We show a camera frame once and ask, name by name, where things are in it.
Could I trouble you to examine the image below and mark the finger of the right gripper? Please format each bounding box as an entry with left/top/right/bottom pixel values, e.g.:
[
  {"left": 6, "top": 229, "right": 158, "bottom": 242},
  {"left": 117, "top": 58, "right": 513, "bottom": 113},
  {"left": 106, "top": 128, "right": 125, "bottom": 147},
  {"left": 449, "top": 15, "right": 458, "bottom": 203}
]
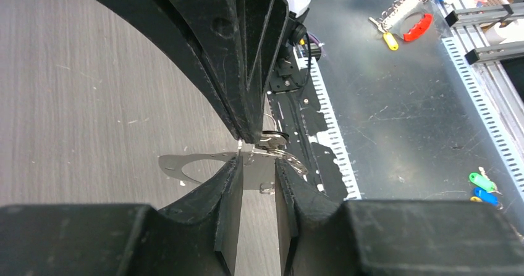
[
  {"left": 237, "top": 0, "right": 289, "bottom": 143},
  {"left": 96, "top": 0, "right": 254, "bottom": 141}
]

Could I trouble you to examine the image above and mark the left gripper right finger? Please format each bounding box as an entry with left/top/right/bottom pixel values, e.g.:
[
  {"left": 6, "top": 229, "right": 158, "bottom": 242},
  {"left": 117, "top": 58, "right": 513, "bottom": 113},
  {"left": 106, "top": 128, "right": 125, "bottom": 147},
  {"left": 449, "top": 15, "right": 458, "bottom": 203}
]
[{"left": 275, "top": 161, "right": 523, "bottom": 275}]

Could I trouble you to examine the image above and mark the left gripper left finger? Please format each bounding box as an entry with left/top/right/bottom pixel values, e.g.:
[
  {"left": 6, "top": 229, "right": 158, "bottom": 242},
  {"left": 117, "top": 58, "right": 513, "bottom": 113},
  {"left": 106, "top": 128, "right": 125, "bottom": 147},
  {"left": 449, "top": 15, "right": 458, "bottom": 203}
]
[{"left": 1, "top": 172, "right": 243, "bottom": 275}]

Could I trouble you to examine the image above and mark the large metal keyring holder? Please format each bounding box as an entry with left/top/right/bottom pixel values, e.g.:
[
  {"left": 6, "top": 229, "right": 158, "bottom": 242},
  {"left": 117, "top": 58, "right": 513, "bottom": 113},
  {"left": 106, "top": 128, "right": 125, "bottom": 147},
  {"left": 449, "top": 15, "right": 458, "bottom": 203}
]
[{"left": 158, "top": 141, "right": 308, "bottom": 191}]

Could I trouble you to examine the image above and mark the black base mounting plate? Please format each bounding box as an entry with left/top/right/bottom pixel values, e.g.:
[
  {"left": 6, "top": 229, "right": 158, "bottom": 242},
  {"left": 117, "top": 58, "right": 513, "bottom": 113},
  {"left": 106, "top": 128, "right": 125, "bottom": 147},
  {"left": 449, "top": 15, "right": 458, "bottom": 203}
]
[{"left": 268, "top": 57, "right": 361, "bottom": 201}]

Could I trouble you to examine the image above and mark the yellow key tag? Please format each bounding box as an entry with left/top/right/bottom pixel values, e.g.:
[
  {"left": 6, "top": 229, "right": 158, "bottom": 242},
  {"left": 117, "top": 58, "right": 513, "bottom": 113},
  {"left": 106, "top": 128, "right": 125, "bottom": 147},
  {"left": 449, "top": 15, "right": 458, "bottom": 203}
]
[{"left": 382, "top": 32, "right": 399, "bottom": 51}]

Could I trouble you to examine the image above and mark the spare key blue tag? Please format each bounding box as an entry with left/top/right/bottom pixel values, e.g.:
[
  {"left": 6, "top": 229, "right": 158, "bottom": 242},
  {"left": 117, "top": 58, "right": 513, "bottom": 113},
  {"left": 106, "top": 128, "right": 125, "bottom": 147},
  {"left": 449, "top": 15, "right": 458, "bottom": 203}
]
[{"left": 470, "top": 187, "right": 503, "bottom": 209}]

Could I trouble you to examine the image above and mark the spare key green tag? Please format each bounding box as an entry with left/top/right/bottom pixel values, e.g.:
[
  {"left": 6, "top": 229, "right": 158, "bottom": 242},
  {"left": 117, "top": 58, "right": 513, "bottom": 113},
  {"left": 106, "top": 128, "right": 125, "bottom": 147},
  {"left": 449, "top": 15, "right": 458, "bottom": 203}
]
[{"left": 468, "top": 167, "right": 501, "bottom": 194}]

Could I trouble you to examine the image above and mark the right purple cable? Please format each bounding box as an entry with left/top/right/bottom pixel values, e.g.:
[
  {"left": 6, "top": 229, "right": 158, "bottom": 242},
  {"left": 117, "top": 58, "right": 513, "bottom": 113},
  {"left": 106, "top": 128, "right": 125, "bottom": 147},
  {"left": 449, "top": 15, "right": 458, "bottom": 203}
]
[{"left": 300, "top": 30, "right": 326, "bottom": 58}]

